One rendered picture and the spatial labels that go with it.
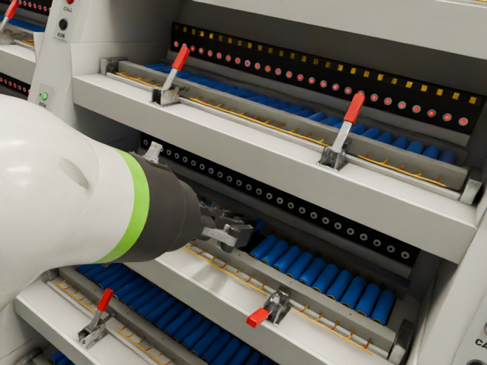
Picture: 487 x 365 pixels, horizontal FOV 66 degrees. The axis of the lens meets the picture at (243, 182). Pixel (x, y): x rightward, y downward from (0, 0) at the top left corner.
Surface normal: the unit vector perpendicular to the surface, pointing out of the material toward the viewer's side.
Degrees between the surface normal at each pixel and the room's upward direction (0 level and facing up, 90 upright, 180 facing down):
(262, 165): 111
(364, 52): 90
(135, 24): 90
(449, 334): 90
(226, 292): 21
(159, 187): 50
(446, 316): 90
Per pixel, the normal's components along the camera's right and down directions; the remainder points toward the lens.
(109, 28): 0.83, 0.36
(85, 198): 0.98, 0.11
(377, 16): -0.53, 0.31
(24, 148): 0.70, -0.35
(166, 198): 0.91, -0.21
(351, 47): -0.44, -0.02
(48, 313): 0.15, -0.88
